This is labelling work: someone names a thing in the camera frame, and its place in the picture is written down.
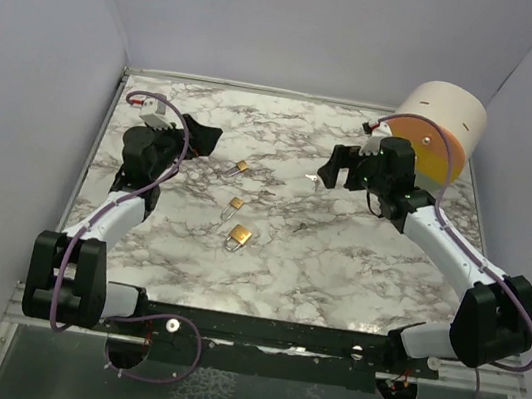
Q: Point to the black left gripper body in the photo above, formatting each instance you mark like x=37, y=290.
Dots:
x=169, y=145

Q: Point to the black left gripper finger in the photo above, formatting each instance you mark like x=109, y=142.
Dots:
x=190, y=151
x=202, y=135

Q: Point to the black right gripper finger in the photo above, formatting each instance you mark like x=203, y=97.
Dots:
x=329, y=174
x=344, y=156

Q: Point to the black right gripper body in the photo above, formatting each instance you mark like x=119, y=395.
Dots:
x=375, y=180

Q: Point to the small brass padlock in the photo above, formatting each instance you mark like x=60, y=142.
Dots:
x=233, y=206
x=238, y=168

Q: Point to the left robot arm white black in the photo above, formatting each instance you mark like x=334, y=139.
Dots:
x=67, y=281

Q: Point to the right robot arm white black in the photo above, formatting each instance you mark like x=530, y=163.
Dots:
x=491, y=322

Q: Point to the small dark key right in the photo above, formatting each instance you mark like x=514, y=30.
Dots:
x=301, y=226

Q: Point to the round mini drawer cabinet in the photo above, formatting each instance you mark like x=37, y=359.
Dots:
x=444, y=124

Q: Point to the larger brass padlock near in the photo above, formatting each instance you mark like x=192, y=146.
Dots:
x=237, y=238

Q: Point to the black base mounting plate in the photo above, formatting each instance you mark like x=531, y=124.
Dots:
x=263, y=347

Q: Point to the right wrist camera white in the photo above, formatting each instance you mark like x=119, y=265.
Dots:
x=375, y=135

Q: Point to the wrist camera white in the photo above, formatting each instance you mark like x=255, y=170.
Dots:
x=375, y=135
x=156, y=114

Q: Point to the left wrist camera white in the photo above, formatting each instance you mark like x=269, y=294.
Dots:
x=156, y=114

